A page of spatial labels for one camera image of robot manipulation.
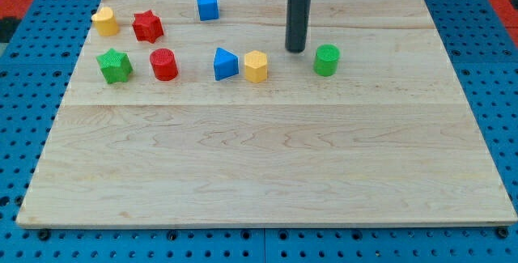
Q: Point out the green cylinder block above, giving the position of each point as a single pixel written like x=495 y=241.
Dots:
x=326 y=60

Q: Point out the red star block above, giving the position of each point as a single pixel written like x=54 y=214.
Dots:
x=147 y=26

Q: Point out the yellow heart block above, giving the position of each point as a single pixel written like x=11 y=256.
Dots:
x=105 y=22

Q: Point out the red cylinder block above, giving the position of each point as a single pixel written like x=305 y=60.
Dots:
x=163 y=63

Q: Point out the blue cube block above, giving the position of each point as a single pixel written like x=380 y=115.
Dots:
x=208 y=9

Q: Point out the light wooden board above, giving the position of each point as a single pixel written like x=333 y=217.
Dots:
x=389 y=140

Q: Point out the blue triangle block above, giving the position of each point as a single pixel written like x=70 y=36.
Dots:
x=225 y=64

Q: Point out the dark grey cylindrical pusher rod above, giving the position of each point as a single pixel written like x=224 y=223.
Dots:
x=297 y=25

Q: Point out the green star block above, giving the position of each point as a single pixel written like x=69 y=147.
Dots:
x=115 y=66

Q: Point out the yellow hexagon block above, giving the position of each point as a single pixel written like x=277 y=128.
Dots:
x=255 y=66

